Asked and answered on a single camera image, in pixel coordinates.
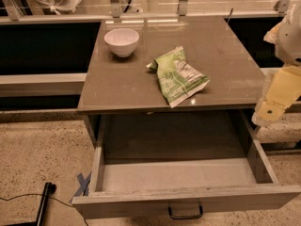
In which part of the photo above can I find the thin black floor cable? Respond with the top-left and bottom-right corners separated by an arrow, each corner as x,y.
0,193 -> 89,226

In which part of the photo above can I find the black stand leg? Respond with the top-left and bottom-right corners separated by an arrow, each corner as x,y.
9,182 -> 56,226

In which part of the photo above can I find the grey cabinet with countertop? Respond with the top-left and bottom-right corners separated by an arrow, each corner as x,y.
77,16 -> 264,141

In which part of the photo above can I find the black drawer handle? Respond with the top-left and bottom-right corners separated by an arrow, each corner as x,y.
168,205 -> 203,220

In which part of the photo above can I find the green jalapeno chip bag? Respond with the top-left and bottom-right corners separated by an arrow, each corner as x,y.
147,46 -> 210,108

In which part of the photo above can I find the white ceramic bowl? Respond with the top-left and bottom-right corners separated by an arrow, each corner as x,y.
103,28 -> 139,57

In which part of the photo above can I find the open grey top drawer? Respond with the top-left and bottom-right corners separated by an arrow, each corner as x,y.
72,110 -> 300,219

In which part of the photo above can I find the blue tape cross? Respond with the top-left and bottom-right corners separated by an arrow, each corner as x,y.
70,173 -> 91,202

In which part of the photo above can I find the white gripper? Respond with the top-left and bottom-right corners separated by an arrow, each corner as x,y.
252,4 -> 301,126

